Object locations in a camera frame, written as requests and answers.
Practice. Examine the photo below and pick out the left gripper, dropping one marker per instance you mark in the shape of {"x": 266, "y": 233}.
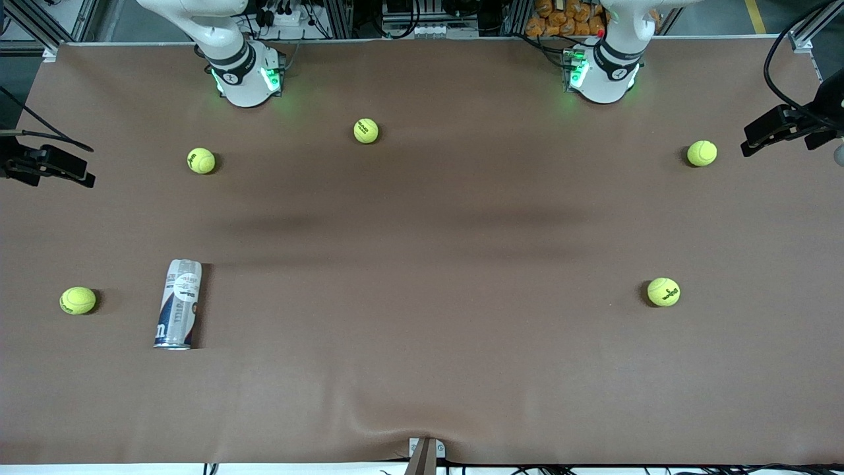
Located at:
{"x": 829, "y": 105}

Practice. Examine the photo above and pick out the clear tennis ball can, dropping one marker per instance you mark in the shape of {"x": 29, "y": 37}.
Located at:
{"x": 178, "y": 303}

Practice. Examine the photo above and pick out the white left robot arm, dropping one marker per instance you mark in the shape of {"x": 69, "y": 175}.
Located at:
{"x": 606, "y": 82}

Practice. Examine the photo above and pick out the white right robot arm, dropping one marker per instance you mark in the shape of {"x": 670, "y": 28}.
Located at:
{"x": 244, "y": 82}

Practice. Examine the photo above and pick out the yellow-green tennis ball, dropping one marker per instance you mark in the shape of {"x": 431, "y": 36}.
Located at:
{"x": 366, "y": 130}
{"x": 201, "y": 160}
{"x": 701, "y": 153}
{"x": 663, "y": 291}
{"x": 78, "y": 300}

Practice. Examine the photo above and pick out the orange packaged items pile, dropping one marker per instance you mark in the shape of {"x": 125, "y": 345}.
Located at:
{"x": 560, "y": 18}

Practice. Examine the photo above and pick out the white power strip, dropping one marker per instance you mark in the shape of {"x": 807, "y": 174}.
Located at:
{"x": 283, "y": 16}

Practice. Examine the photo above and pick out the white terminal strip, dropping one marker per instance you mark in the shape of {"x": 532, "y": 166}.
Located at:
{"x": 432, "y": 30}

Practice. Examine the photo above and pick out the brown table cover sheet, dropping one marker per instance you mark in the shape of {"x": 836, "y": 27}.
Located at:
{"x": 422, "y": 369}

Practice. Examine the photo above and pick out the aluminium frame profile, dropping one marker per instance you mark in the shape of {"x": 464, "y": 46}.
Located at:
{"x": 808, "y": 33}
{"x": 39, "y": 26}

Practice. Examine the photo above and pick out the aluminium frame post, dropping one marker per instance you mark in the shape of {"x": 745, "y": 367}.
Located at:
{"x": 339, "y": 18}
{"x": 517, "y": 16}

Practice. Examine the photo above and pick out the grey metal mount bracket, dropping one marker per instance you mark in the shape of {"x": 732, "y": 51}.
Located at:
{"x": 425, "y": 455}

